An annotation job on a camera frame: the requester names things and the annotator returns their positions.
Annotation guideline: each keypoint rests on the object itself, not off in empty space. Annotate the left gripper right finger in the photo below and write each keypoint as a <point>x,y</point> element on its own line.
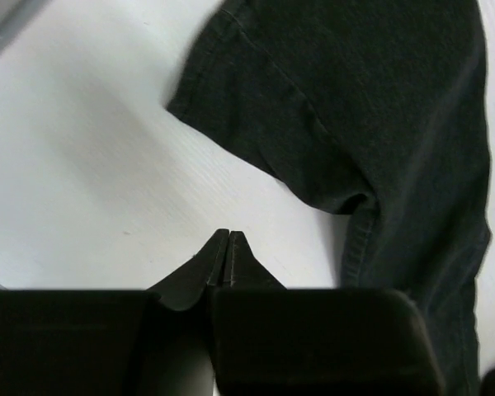
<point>242,270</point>

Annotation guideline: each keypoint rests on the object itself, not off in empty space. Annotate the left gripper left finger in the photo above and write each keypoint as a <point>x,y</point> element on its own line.
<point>183,288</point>

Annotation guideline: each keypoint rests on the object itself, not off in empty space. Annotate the black trousers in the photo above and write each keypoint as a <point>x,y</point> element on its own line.
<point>374,110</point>

